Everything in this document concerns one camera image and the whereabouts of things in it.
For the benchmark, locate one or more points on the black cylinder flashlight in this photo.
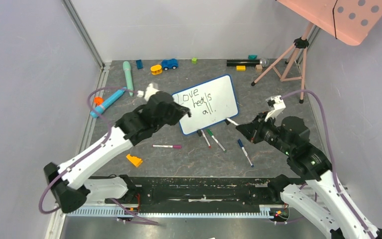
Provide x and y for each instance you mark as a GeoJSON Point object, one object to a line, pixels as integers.
{"type": "Point", "coordinates": [247, 62]}

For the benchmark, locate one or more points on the yellow oval toy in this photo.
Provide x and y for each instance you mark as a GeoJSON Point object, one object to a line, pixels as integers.
{"type": "Point", "coordinates": [156, 69]}

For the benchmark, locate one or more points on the orange toy piece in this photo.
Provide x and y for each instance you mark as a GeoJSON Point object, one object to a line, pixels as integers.
{"type": "Point", "coordinates": [98, 101]}

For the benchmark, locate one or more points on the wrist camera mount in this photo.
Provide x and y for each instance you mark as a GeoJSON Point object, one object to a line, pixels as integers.
{"type": "Point", "coordinates": [151, 89]}
{"type": "Point", "coordinates": [276, 106]}

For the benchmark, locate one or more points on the blue framed whiteboard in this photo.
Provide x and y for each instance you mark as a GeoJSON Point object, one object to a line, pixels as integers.
{"type": "Point", "coordinates": [209, 102]}

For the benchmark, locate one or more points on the blue toy car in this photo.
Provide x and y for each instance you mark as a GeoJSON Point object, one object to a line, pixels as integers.
{"type": "Point", "coordinates": [168, 64]}

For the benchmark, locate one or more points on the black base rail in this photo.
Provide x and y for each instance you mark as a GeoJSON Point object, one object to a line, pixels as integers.
{"type": "Point", "coordinates": [200, 195]}

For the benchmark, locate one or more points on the pink perforated panel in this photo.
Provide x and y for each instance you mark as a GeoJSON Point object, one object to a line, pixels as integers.
{"type": "Point", "coordinates": [349, 21]}

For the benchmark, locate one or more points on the red whiteboard marker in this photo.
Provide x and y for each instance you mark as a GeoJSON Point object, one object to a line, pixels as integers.
{"type": "Point", "coordinates": [201, 132]}

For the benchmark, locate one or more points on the pink whiteboard marker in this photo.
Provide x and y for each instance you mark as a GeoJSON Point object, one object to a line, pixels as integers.
{"type": "Point", "coordinates": [167, 146]}

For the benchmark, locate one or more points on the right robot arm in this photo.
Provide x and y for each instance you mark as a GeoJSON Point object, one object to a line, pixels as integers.
{"type": "Point", "coordinates": [340, 218]}

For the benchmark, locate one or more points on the blue whiteboard marker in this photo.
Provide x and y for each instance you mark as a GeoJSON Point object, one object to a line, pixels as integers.
{"type": "Point", "coordinates": [245, 152]}

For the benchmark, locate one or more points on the tan wooden cube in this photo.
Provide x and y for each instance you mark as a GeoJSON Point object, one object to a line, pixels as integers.
{"type": "Point", "coordinates": [259, 68]}

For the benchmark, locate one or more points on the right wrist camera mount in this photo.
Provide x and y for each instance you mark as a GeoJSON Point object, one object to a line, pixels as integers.
{"type": "Point", "coordinates": [276, 106]}

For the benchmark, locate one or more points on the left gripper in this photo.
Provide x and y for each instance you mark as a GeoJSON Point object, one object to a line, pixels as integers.
{"type": "Point", "coordinates": [180, 111]}

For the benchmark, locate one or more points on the mint green toy tube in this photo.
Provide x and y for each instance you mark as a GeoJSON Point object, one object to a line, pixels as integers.
{"type": "Point", "coordinates": [128, 77]}

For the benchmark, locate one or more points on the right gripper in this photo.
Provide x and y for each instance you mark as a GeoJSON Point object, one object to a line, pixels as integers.
{"type": "Point", "coordinates": [255, 129]}

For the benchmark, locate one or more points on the teal block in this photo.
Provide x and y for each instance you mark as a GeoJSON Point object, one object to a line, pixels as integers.
{"type": "Point", "coordinates": [252, 57]}

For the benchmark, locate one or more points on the light blue toy tube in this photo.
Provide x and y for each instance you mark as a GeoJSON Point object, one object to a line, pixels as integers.
{"type": "Point", "coordinates": [107, 103]}

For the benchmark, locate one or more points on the green whiteboard marker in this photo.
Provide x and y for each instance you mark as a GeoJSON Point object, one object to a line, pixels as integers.
{"type": "Point", "coordinates": [216, 140]}

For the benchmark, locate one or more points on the dark blue block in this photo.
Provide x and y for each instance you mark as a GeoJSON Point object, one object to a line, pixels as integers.
{"type": "Point", "coordinates": [139, 64]}

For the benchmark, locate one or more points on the yellow wedge block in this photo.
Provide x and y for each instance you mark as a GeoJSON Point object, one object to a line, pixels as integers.
{"type": "Point", "coordinates": [136, 161]}

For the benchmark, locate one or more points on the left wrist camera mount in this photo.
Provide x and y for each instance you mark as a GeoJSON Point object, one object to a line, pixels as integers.
{"type": "Point", "coordinates": [151, 89]}

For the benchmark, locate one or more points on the pink tripod stand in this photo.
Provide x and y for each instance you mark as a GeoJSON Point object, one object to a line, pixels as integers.
{"type": "Point", "coordinates": [300, 45]}

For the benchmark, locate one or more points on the black whiteboard marker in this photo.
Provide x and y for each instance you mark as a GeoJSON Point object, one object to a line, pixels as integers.
{"type": "Point", "coordinates": [229, 121]}

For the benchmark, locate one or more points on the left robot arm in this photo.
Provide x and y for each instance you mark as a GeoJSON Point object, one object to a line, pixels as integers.
{"type": "Point", "coordinates": [70, 182]}

